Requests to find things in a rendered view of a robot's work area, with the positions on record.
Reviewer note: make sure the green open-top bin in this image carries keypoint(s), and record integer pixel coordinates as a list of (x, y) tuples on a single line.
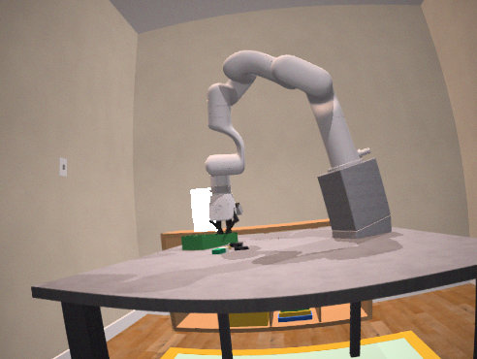
[(201, 242)]

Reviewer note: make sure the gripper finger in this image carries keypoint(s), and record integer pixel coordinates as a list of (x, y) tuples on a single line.
[(230, 223), (217, 225)]

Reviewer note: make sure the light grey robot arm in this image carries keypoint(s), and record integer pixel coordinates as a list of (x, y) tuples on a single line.
[(291, 72)]

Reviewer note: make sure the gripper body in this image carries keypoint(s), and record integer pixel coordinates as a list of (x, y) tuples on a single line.
[(221, 206)]

